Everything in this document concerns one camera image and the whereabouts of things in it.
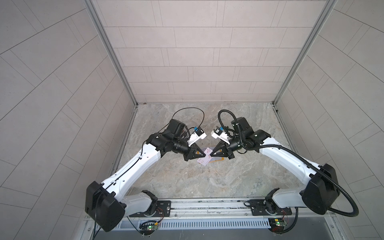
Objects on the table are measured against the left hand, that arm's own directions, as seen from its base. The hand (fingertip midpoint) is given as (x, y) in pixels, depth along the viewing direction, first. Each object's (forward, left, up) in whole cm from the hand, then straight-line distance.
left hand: (206, 155), depth 66 cm
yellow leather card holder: (+7, -6, -21) cm, 23 cm away
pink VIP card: (-1, -1, -1) cm, 2 cm away
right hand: (+1, -3, -1) cm, 3 cm away
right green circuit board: (-24, -33, -21) cm, 46 cm away
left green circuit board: (-26, +26, -19) cm, 41 cm away
